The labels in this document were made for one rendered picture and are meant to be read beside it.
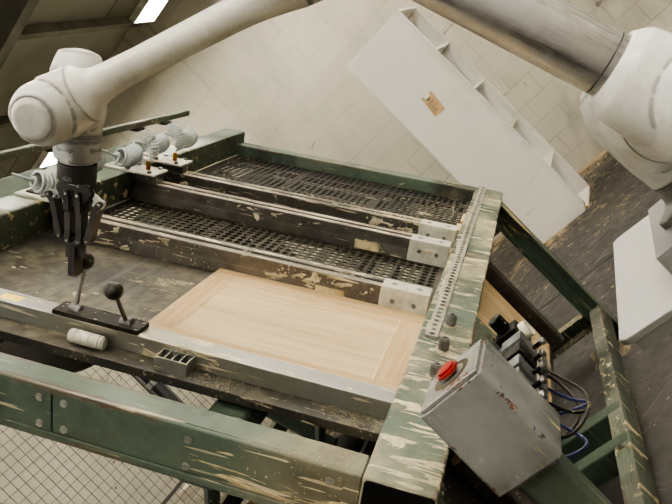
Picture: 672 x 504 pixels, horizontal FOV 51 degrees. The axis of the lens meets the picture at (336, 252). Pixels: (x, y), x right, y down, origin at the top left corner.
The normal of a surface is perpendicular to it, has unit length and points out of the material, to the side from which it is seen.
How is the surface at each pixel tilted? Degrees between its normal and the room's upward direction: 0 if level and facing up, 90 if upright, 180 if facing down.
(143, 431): 90
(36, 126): 100
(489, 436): 90
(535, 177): 90
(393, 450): 55
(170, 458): 90
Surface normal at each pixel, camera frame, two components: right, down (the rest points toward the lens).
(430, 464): 0.14, -0.93
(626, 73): -0.71, -0.06
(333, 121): -0.32, 0.35
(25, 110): -0.11, 0.40
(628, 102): -0.66, 0.41
